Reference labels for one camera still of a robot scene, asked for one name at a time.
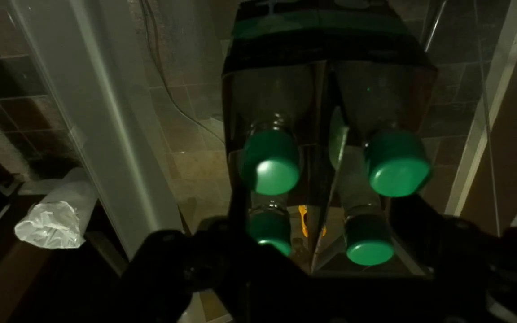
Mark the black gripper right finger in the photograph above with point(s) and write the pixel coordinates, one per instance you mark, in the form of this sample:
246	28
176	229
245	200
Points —
471	269

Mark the black cardboard drink carrier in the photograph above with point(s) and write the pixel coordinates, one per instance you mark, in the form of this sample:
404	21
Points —
341	69

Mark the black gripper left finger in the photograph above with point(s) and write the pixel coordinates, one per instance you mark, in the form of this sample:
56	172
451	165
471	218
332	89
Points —
169	269

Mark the green capped bottle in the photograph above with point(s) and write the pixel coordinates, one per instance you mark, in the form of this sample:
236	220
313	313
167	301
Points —
270	161
397	163

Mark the glass desk with metal frame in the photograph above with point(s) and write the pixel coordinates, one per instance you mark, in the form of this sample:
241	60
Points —
88	57

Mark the clear plastic bag bin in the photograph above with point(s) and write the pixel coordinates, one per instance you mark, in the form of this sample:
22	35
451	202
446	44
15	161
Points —
61	218

